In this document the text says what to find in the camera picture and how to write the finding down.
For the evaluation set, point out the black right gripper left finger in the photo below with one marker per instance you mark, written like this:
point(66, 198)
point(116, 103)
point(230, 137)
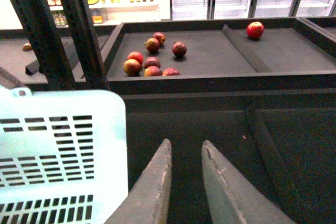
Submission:
point(148, 201)

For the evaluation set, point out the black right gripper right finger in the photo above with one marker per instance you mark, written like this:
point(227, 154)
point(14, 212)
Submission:
point(230, 195)

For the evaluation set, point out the light blue plastic basket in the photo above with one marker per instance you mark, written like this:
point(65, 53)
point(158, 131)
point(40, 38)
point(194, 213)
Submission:
point(63, 156)

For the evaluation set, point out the red apple on upper shelf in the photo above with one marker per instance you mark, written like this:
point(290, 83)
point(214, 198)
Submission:
point(255, 30)

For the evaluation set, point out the black shelf post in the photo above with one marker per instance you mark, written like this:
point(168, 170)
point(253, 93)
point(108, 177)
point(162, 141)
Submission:
point(38, 24)

